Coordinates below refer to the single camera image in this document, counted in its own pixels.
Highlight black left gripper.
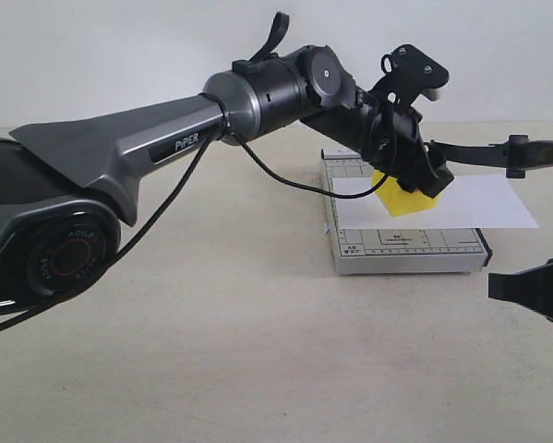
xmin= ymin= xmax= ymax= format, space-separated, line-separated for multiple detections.
xmin=301 ymin=104 xmax=454 ymax=198

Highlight yellow cube block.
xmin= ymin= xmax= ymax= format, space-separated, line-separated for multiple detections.
xmin=375 ymin=177 xmax=439 ymax=217

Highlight white paper sheet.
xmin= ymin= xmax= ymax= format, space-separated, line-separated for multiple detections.
xmin=335 ymin=174 xmax=539 ymax=230

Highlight grey paper cutter base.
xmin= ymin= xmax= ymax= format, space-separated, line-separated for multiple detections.
xmin=320 ymin=147 xmax=494 ymax=278

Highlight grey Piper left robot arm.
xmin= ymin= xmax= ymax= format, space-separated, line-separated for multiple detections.
xmin=0 ymin=44 xmax=451 ymax=316

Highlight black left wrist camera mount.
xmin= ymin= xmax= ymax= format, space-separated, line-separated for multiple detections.
xmin=369 ymin=43 xmax=450 ymax=114

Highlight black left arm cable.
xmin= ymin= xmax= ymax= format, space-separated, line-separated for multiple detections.
xmin=0 ymin=10 xmax=397 ymax=341

